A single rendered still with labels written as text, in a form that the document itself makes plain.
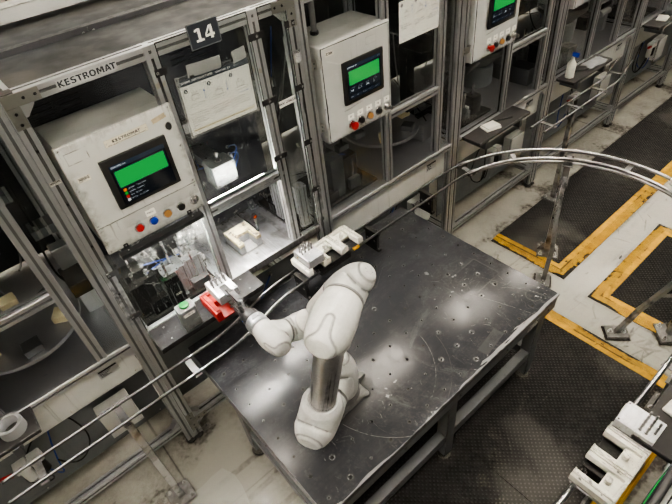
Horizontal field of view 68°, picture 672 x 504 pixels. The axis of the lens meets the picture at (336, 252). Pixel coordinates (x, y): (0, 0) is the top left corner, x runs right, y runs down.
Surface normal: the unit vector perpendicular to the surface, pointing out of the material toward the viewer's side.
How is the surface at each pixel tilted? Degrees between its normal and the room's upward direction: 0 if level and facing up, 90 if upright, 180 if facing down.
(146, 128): 90
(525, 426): 0
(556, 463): 0
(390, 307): 0
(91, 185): 90
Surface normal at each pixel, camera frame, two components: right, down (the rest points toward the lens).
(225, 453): -0.10, -0.73
